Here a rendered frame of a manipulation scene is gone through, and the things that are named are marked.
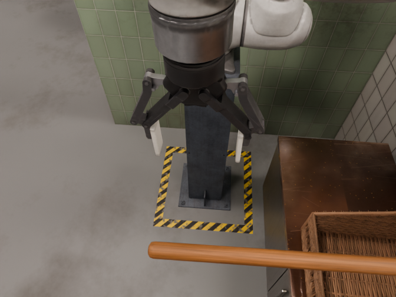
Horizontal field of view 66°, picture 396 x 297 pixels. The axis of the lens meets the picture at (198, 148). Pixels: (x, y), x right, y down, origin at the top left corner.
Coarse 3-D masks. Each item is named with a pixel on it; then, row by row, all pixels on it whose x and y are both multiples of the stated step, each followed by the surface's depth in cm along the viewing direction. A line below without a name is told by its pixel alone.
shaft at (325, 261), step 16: (160, 256) 54; (176, 256) 54; (192, 256) 53; (208, 256) 53; (224, 256) 53; (240, 256) 53; (256, 256) 53; (272, 256) 53; (288, 256) 53; (304, 256) 53; (320, 256) 53; (336, 256) 53; (352, 256) 53; (368, 256) 53; (352, 272) 53; (368, 272) 52; (384, 272) 52
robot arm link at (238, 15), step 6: (240, 0) 98; (240, 6) 97; (240, 12) 96; (234, 18) 96; (240, 18) 97; (234, 24) 97; (240, 24) 97; (234, 30) 99; (240, 30) 98; (234, 36) 100; (240, 36) 100; (234, 42) 102
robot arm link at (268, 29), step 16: (256, 0) 92; (272, 0) 90; (288, 0) 89; (256, 16) 94; (272, 16) 91; (288, 16) 91; (304, 16) 95; (256, 32) 98; (272, 32) 96; (288, 32) 96; (304, 32) 97; (256, 48) 105; (272, 48) 103; (288, 48) 103
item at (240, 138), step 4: (240, 132) 47; (240, 136) 46; (240, 140) 47; (236, 144) 52; (240, 144) 48; (236, 148) 50; (240, 148) 48; (236, 152) 49; (240, 152) 49; (236, 156) 50; (236, 160) 51
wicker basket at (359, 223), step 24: (312, 216) 108; (336, 216) 108; (360, 216) 106; (384, 216) 105; (312, 240) 106; (336, 240) 118; (360, 240) 117; (384, 240) 118; (312, 288) 103; (336, 288) 108; (360, 288) 107; (384, 288) 107
